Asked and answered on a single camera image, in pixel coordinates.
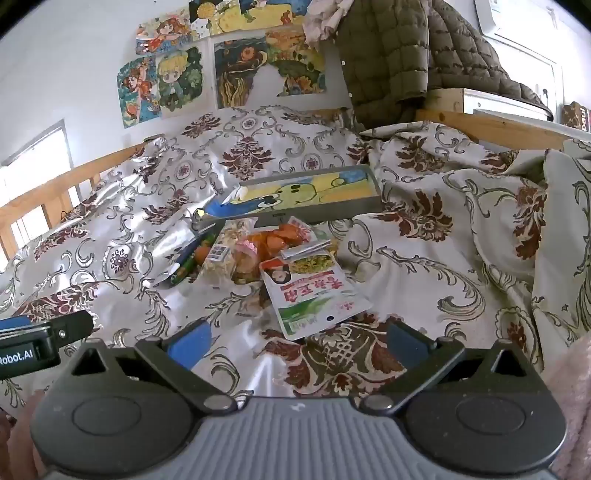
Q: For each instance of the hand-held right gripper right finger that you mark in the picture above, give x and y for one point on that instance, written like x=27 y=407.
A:
x=407 y=345

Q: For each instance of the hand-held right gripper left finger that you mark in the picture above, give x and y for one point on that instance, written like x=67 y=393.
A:
x=190 y=345

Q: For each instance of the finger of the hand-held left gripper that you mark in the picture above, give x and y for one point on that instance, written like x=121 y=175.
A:
x=74 y=325

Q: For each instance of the clear nut snack packet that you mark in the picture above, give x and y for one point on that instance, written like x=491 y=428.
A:
x=224 y=258

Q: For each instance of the clear pastry snack packet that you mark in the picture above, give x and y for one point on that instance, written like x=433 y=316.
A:
x=247 y=263

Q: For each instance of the white green snack packet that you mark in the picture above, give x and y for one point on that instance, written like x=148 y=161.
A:
x=318 y=295

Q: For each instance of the orange sausage snack packet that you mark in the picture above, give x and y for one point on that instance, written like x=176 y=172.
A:
x=288 y=235

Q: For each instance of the grey tray with painted bottom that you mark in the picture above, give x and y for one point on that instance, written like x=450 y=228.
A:
x=323 y=184

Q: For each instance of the green snack tube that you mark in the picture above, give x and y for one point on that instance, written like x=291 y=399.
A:
x=189 y=267

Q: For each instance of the floral printed blanket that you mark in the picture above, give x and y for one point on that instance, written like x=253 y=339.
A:
x=461 y=258

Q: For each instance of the silver foil snack packet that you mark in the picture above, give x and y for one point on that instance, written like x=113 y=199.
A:
x=309 y=250

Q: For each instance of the window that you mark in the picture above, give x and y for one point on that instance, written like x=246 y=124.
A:
x=37 y=157

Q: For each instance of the pink fuzzy clothing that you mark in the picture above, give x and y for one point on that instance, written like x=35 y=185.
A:
x=572 y=406

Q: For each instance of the wooden bed end board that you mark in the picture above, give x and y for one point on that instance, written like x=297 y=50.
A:
x=498 y=124

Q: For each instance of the olive quilted jacket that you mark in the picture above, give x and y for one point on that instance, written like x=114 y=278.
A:
x=392 y=60

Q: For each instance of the brown printed box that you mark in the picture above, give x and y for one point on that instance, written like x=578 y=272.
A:
x=577 y=113

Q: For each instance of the pink ruffled cloth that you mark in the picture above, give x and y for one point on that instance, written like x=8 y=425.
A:
x=323 y=21

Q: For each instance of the white air conditioner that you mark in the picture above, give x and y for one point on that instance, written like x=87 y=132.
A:
x=531 y=14

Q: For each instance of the wooden bed side rail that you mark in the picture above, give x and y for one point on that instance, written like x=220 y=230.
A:
x=51 y=189

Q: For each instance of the blue girl wall poster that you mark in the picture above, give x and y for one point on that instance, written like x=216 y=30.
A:
x=136 y=92

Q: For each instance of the blond child wall poster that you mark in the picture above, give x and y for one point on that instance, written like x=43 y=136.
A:
x=178 y=81

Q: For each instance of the cartoon wall posters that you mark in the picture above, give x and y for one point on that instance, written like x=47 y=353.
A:
x=240 y=69

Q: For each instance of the red-haired girl wall poster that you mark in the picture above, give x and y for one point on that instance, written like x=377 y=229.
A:
x=161 y=32

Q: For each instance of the yellow blue wall poster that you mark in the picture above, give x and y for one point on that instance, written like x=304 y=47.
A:
x=249 y=16

